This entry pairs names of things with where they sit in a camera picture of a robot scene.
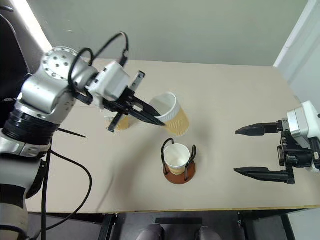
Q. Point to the white and tan paper cup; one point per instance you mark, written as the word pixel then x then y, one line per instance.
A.
pixel 123 123
pixel 175 117
pixel 176 160

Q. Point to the black tape strip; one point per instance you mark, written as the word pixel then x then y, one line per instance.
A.
pixel 178 221

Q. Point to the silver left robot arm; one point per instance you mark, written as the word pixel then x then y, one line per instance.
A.
pixel 42 92

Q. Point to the dark rounded shape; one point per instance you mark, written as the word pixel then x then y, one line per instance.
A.
pixel 151 232

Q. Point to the white door frame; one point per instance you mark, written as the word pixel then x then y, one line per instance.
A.
pixel 297 37

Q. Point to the thin black zip tie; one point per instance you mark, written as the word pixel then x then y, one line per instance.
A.
pixel 72 133

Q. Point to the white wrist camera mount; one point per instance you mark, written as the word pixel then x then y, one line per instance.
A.
pixel 301 122
pixel 112 80

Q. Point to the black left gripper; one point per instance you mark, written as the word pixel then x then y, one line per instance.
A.
pixel 125 100

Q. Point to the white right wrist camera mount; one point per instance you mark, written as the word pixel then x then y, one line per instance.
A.
pixel 301 122

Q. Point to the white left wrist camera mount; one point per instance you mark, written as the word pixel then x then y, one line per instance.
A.
pixel 112 80

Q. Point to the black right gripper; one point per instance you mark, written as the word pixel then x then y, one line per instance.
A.
pixel 297 156

